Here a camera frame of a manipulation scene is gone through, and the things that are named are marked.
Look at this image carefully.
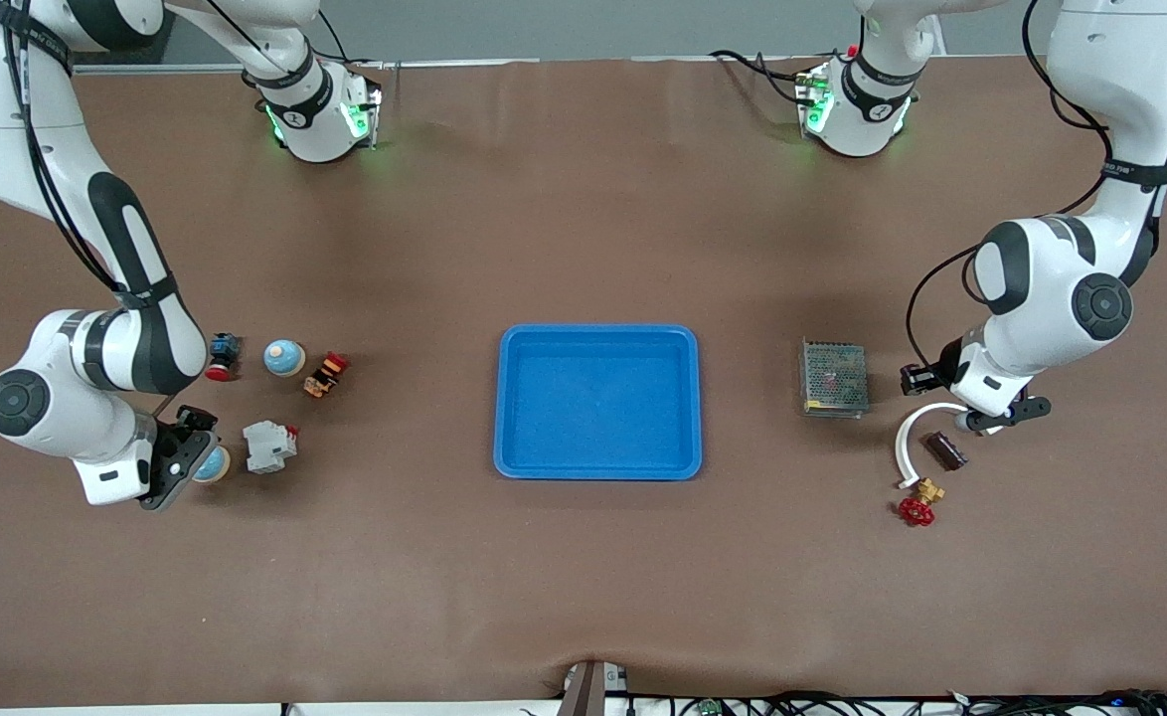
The metal mesh power supply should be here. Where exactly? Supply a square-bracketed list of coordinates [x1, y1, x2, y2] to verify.
[798, 338, 871, 420]

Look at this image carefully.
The white circuit breaker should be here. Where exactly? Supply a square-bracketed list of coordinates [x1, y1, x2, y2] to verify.
[243, 420, 300, 474]

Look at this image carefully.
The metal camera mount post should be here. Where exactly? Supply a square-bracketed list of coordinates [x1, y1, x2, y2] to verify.
[557, 660, 630, 716]

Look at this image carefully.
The black arm base cable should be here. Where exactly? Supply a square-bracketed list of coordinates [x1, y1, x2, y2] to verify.
[710, 48, 813, 105]

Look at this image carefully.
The blue plastic tray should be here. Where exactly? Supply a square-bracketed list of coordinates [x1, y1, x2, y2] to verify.
[493, 323, 704, 482]

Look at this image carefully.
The red emergency stop button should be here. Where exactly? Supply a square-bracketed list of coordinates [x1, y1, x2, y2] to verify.
[205, 332, 243, 383]

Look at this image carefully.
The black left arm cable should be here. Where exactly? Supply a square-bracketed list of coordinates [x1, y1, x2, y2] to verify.
[906, 0, 1167, 374]

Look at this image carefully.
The black cable bundle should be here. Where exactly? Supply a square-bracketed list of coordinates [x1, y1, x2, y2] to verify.
[633, 691, 942, 716]
[941, 688, 1167, 716]

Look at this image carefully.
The brass valve red handwheel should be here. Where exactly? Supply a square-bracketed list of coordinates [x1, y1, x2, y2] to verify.
[897, 478, 946, 528]

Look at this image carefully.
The white semicircular pipe clamp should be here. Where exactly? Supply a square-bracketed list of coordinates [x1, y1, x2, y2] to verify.
[894, 402, 972, 490]

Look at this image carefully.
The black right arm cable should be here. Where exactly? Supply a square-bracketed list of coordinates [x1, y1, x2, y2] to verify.
[2, 0, 137, 299]

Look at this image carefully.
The orange red push switch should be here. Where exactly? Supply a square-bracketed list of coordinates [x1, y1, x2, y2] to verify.
[303, 351, 351, 400]

